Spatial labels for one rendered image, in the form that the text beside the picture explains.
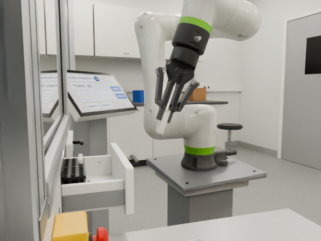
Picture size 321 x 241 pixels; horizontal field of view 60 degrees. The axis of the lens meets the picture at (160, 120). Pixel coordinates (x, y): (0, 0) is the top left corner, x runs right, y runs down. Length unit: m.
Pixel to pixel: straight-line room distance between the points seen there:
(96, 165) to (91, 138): 0.78
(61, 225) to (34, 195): 0.16
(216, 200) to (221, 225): 0.40
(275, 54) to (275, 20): 0.53
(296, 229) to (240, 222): 0.13
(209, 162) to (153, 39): 0.52
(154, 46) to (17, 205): 0.93
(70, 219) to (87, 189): 0.20
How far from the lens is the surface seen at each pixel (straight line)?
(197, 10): 0.77
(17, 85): 0.25
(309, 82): 4.42
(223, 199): 1.16
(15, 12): 0.26
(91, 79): 1.71
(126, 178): 0.61
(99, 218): 1.83
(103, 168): 0.87
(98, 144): 1.69
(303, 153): 4.54
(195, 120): 1.05
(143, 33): 1.15
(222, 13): 0.80
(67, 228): 0.41
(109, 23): 4.16
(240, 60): 5.57
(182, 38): 0.75
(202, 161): 1.10
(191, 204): 1.08
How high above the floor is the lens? 1.09
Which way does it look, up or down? 6 degrees down
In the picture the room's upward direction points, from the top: straight up
